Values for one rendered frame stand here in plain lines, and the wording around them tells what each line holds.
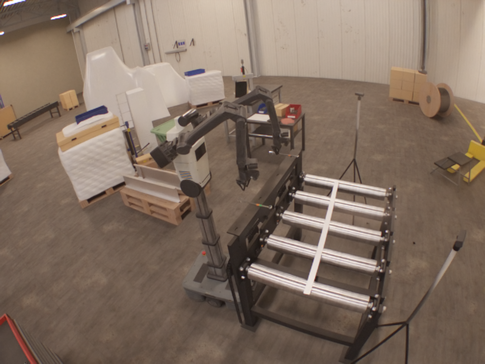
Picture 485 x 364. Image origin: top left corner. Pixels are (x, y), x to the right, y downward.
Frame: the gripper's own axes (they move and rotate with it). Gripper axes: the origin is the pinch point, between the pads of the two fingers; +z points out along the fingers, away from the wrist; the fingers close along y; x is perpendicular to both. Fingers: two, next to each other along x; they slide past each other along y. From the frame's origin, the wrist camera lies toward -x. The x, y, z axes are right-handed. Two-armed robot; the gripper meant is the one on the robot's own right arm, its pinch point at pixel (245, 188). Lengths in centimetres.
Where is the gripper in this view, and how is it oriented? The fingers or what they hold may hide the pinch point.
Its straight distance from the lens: 174.9
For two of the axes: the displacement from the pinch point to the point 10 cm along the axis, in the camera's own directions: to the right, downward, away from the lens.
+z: 1.1, 8.3, 5.4
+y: 4.8, -5.2, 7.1
